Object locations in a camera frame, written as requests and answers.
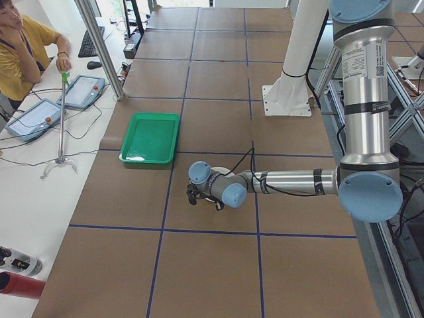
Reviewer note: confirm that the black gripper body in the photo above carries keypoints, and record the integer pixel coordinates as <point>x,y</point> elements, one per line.
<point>212,202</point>

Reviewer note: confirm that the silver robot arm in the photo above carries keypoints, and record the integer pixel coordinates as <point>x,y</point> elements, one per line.
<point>366,179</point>

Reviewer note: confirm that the green plastic tray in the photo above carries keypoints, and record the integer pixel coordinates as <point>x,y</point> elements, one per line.
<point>150,141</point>

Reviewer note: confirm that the metal reacher grabber tool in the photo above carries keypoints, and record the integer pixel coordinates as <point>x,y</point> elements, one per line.
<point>61,160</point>

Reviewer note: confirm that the far blue teach pendant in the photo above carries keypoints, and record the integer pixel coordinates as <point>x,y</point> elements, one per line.
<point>83,91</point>

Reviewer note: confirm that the blue teach pendant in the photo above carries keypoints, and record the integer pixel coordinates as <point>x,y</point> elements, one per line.
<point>35,121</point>
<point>83,91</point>

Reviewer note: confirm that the black computer mouse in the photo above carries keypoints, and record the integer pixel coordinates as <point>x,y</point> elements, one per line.
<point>91,65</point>

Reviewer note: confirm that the near blue teach pendant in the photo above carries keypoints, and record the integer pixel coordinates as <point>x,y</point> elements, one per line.
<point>35,121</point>

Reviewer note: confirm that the black keyboard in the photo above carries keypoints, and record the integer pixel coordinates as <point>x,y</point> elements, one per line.
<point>87,47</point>

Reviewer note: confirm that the red bottle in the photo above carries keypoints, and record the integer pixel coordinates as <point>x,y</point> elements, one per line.
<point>21,286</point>

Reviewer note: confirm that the person in yellow shirt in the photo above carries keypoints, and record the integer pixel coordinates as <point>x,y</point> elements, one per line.
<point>23,55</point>

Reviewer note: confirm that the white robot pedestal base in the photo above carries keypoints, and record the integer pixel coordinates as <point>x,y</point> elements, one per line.
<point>288,96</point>

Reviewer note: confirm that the grey aluminium frame post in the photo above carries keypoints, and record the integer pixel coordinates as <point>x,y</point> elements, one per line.
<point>88,17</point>

